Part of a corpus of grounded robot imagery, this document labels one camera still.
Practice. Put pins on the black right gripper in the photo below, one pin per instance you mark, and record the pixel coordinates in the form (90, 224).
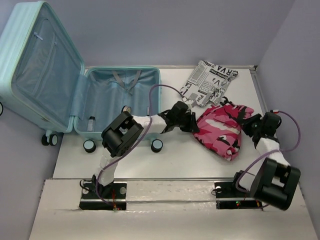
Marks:
(246, 123)

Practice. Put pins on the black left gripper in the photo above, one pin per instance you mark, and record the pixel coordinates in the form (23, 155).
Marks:
(191, 126)

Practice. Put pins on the pink camouflage garment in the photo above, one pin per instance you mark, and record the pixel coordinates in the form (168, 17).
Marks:
(220, 130)

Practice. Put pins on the newspaper print cloth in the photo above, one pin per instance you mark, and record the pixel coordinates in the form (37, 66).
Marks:
(208, 83)

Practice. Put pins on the clear bottle black cap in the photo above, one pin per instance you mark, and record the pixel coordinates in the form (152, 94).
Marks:
(91, 124)

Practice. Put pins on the light blue suitcase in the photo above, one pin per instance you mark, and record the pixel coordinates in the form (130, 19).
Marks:
(43, 78)

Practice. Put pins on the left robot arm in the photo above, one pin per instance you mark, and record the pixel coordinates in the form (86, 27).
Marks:
(125, 132)

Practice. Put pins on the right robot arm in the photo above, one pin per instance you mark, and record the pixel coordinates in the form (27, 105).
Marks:
(276, 180)

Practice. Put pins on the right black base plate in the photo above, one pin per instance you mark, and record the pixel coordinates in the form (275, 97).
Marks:
(229, 198)

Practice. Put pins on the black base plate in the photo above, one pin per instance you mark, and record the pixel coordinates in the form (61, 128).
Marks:
(111, 197)
(229, 198)

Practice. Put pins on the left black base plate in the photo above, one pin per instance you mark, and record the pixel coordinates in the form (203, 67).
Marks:
(111, 197)

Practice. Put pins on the metal rail on table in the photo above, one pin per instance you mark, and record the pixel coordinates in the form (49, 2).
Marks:
(176, 179)

